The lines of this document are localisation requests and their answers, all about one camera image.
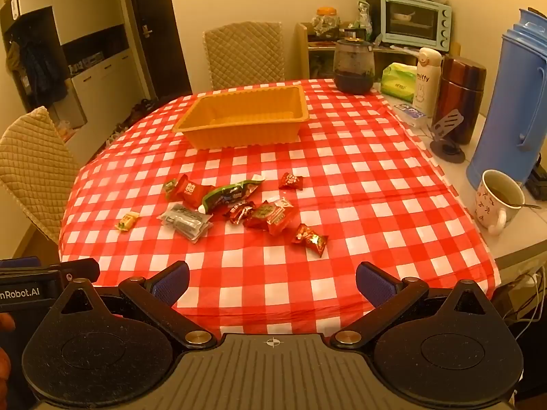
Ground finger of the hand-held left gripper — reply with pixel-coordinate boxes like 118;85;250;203
50;258;101;286
0;256;42;271

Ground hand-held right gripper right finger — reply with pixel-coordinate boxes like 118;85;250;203
330;261;492;350

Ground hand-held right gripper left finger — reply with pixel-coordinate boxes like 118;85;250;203
53;260;218;350

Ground silver snack packet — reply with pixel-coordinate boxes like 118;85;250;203
159;203;206;229
175;219;213;244

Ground small yellow candy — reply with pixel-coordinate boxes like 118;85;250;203
116;211;141;231

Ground red candy gold print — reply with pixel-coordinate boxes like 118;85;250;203
293;223;329;258

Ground red packet white label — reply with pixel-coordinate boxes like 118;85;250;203
177;175;216;206

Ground dark red foil candy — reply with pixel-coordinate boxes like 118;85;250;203
228;203;256;226

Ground long green snack wrapper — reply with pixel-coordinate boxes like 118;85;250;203
199;175;266;214

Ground red green candy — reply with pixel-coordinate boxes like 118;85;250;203
243;201;274;230

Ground red packet clear edge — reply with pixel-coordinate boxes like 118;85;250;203
266;199;295;236

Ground small red candy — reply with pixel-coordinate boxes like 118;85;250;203
279;172;304;191

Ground orange plastic tray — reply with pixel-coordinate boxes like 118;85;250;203
172;84;310;150

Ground person's left hand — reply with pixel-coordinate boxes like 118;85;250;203
0;313;17;398

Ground quilted beige chair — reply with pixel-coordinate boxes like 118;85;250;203
0;107;82;244
203;21;286;91

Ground red white checked tablecloth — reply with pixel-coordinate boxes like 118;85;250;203
59;79;501;338

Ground white patterned mug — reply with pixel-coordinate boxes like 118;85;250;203
475;169;525;235

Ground row of shoes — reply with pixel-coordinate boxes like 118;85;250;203
105;98;158;146

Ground grey phone stand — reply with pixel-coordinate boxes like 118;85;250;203
429;109;466;164

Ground blue white small pack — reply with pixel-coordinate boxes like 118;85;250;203
393;103;428;123

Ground dark small object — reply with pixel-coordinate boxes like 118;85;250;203
525;166;547;199

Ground hanging dark clothes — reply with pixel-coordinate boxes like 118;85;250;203
6;30;69;107

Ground white cabinet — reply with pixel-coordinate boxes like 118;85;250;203
0;0;150;154

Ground green tissue pack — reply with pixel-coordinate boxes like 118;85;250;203
380;63;418;102

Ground white bottle rabbit print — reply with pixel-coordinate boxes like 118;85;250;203
412;47;442;114

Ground brown metal thermos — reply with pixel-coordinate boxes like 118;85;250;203
432;54;488;145

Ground blue thermos jug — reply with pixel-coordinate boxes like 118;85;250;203
466;8;547;191

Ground large dark glass jar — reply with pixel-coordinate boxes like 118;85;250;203
332;38;376;95

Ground green printed box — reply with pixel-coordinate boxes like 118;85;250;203
310;49;335;78

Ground wooden shelf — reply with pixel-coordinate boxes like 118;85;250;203
296;21;460;80

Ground dark door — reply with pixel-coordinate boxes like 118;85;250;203
122;0;193;99

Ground green foil bag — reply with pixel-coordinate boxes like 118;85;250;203
357;0;372;39

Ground plastic jar orange lid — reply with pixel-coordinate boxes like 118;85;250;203
311;6;341;37

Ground light blue toaster oven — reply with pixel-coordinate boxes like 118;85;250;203
379;0;453;50

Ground tangled cables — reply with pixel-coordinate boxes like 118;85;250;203
502;265;547;338

